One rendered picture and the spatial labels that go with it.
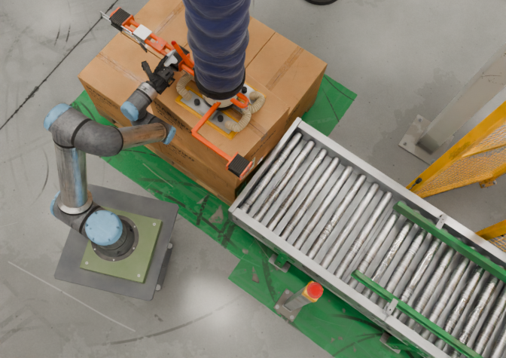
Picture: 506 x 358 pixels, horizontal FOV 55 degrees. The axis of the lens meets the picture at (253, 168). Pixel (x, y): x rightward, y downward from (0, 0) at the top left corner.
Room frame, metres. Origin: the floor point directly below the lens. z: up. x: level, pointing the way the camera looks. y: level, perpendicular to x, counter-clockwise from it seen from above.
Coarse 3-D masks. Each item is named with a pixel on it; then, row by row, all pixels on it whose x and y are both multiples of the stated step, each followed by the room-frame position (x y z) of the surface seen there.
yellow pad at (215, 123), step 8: (192, 96) 1.06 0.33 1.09; (200, 96) 1.07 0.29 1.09; (184, 104) 1.02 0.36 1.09; (192, 104) 1.02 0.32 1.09; (200, 104) 1.03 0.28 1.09; (192, 112) 0.98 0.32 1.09; (200, 112) 0.98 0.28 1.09; (224, 112) 1.00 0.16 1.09; (208, 120) 0.95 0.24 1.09; (216, 120) 0.95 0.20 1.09; (224, 120) 0.96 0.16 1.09; (232, 120) 0.96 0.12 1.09; (216, 128) 0.91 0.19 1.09; (224, 128) 0.92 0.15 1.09; (232, 136) 0.88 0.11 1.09
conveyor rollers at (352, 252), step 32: (320, 160) 1.02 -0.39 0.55; (256, 192) 0.78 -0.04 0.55; (352, 192) 0.85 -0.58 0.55; (288, 224) 0.62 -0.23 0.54; (352, 224) 0.66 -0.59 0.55; (384, 224) 0.69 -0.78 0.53; (352, 256) 0.48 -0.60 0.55; (384, 256) 0.50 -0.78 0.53; (448, 256) 0.54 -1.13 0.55; (384, 288) 0.33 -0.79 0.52; (448, 288) 0.37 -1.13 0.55; (448, 320) 0.20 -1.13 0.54; (480, 352) 0.06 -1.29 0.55
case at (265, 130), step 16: (176, 80) 1.15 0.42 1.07; (192, 80) 1.16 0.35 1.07; (160, 96) 1.05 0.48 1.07; (176, 96) 1.06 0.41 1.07; (272, 96) 1.12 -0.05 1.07; (160, 112) 1.04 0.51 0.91; (176, 112) 0.98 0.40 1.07; (256, 112) 1.03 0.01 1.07; (272, 112) 1.04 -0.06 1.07; (176, 128) 0.98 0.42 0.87; (192, 128) 0.91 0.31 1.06; (208, 128) 0.92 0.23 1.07; (256, 128) 0.95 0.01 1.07; (272, 128) 0.97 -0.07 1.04; (192, 144) 0.92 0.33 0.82; (224, 144) 0.85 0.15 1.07; (240, 144) 0.86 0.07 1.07; (256, 144) 0.87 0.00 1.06; (272, 144) 1.00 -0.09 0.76; (208, 160) 0.86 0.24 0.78; (224, 160) 0.79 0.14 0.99; (256, 160) 0.89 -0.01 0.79; (224, 176) 0.80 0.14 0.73
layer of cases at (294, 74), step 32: (160, 0) 2.01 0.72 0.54; (160, 32) 1.76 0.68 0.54; (256, 32) 1.84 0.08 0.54; (96, 64) 1.48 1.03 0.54; (128, 64) 1.51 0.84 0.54; (256, 64) 1.61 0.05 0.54; (288, 64) 1.64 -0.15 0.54; (320, 64) 1.67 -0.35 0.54; (96, 96) 1.34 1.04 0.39; (128, 96) 1.29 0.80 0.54; (288, 96) 1.41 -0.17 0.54; (288, 128) 1.34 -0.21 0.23; (192, 160) 0.96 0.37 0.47; (224, 192) 0.85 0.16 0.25
